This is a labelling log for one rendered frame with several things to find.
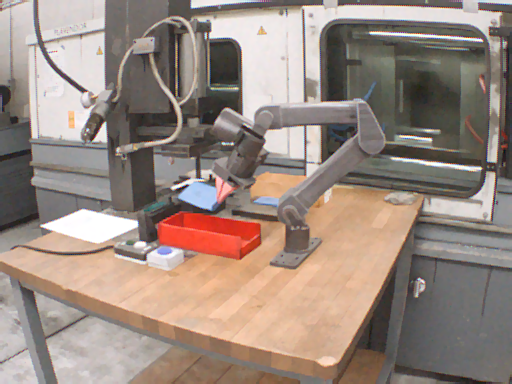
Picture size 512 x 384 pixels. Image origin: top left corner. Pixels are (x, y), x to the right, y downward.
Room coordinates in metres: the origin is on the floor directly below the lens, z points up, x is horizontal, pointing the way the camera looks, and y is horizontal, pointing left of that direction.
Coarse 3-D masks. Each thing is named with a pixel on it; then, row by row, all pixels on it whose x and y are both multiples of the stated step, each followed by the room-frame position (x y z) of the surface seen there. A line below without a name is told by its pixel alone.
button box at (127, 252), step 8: (32, 248) 1.16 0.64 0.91; (40, 248) 1.15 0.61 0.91; (104, 248) 1.17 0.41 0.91; (120, 248) 1.13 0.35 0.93; (128, 248) 1.12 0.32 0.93; (136, 248) 1.12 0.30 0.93; (144, 248) 1.12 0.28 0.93; (152, 248) 1.13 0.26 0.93; (120, 256) 1.13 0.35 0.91; (128, 256) 1.11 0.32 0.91; (136, 256) 1.10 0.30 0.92; (144, 256) 1.09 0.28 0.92
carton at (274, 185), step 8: (264, 176) 1.74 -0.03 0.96; (272, 176) 1.74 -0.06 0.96; (280, 176) 1.73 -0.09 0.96; (288, 176) 1.72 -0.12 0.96; (296, 176) 1.70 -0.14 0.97; (304, 176) 1.69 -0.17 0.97; (256, 184) 1.64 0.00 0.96; (264, 184) 1.63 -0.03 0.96; (272, 184) 1.62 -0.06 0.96; (280, 184) 1.60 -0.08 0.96; (288, 184) 1.59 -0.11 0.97; (296, 184) 1.58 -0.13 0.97; (256, 192) 1.64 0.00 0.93; (264, 192) 1.63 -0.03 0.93; (272, 192) 1.62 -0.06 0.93; (280, 192) 1.60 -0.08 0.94; (328, 192) 1.63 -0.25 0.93; (320, 200) 1.55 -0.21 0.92; (328, 200) 1.63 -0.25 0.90
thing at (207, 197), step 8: (192, 184) 1.33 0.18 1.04; (200, 184) 1.32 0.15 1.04; (184, 192) 1.31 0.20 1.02; (192, 192) 1.30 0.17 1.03; (208, 192) 1.28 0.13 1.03; (216, 192) 1.27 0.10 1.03; (192, 200) 1.27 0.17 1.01; (200, 200) 1.26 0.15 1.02; (208, 200) 1.25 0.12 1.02; (216, 200) 1.20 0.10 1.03; (208, 208) 1.22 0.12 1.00
